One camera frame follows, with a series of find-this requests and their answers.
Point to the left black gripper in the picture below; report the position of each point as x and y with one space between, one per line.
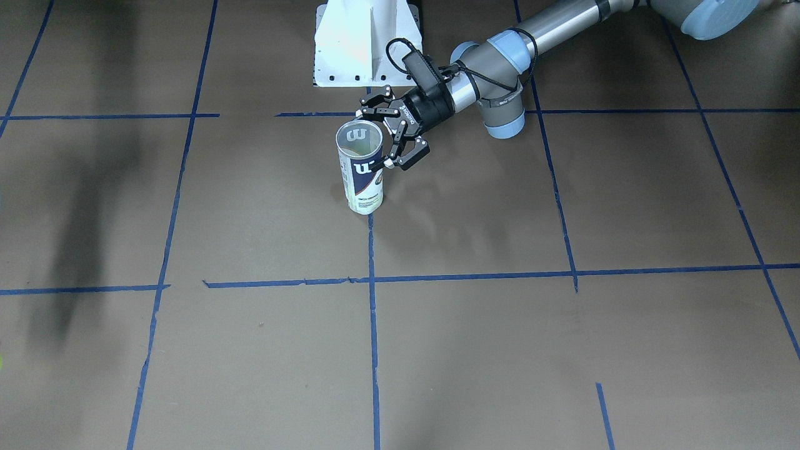
431 112

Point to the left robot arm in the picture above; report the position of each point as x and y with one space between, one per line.
487 74

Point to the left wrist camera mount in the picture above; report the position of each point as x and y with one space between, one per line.
426 75

